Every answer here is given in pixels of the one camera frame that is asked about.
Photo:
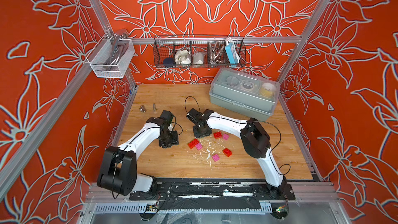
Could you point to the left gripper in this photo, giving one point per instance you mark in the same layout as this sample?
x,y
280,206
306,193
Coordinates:
x,y
174,141

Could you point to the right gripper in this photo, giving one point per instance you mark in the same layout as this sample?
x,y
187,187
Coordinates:
x,y
207,134

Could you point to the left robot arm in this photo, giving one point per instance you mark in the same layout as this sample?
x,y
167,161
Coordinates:
x,y
118,171

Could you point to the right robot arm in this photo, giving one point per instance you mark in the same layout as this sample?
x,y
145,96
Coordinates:
x,y
255,140

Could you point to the long red lego brick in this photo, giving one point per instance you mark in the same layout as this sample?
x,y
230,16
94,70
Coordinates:
x,y
193,143

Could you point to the pink lego brick upper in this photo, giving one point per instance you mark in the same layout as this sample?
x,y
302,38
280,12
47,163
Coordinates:
x,y
225,136

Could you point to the pink lego brick lower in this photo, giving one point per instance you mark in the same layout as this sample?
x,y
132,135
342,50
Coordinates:
x,y
215,157

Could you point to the clear plastic storage box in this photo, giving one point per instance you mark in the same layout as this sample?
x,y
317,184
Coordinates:
x,y
240,92

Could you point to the yellow tape roll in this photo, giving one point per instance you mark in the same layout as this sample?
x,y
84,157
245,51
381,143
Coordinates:
x,y
267,90

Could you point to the white crumpled cloth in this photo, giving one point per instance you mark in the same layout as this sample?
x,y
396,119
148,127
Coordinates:
x,y
183,57

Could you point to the dark blue round object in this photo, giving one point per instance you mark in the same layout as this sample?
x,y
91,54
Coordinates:
x,y
169,62

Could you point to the blue white box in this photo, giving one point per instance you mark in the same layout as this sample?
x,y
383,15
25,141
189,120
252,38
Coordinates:
x,y
230,48

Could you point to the metal tongs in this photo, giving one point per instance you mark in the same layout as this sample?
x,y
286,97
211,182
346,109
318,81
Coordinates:
x,y
118,49

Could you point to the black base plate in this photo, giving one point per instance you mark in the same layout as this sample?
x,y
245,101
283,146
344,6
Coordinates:
x,y
166,188

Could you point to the black wire basket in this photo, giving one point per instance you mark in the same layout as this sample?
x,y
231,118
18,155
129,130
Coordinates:
x,y
212,46

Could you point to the clear plastic wall bin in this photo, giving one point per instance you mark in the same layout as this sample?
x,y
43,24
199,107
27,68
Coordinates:
x,y
102,53

